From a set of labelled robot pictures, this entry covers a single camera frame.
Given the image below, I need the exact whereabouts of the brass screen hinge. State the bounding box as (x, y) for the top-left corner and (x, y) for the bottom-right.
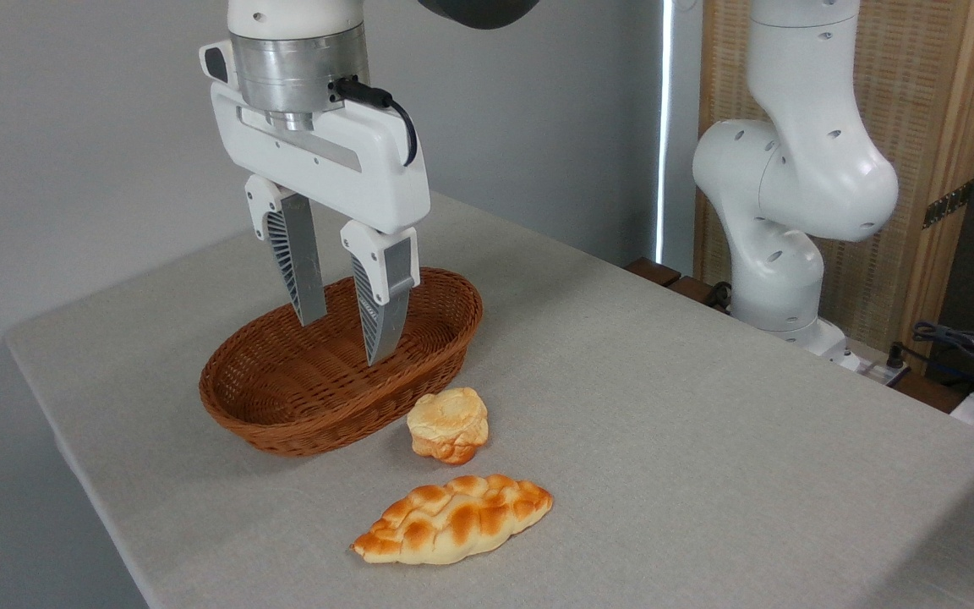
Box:
(922, 180), (974, 229)

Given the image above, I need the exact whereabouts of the long braided bread loaf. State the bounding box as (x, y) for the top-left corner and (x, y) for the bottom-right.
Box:
(350, 474), (555, 566)

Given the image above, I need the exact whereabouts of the dark brown wooden block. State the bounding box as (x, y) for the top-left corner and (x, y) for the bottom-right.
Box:
(625, 258), (682, 288)
(666, 276), (729, 314)

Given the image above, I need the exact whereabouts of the small round bread roll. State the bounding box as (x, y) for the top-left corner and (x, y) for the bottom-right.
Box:
(407, 387), (490, 466)

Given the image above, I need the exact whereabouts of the brown woven wicker basket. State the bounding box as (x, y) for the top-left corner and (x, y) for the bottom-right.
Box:
(199, 267), (484, 458)

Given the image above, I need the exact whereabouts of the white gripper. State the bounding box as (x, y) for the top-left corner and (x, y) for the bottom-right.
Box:
(211, 82), (431, 366)

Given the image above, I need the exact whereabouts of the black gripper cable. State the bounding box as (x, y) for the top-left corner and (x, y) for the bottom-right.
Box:
(331, 76), (419, 167)

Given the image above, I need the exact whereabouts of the black cable bundle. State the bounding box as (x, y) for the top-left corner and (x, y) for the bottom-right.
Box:
(910, 320), (974, 386)

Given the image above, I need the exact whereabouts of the grey tablecloth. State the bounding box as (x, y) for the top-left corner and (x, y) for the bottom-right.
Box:
(5, 193), (974, 609)

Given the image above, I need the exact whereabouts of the wooden rattan folding screen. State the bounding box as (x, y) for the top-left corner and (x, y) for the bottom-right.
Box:
(694, 0), (974, 377)

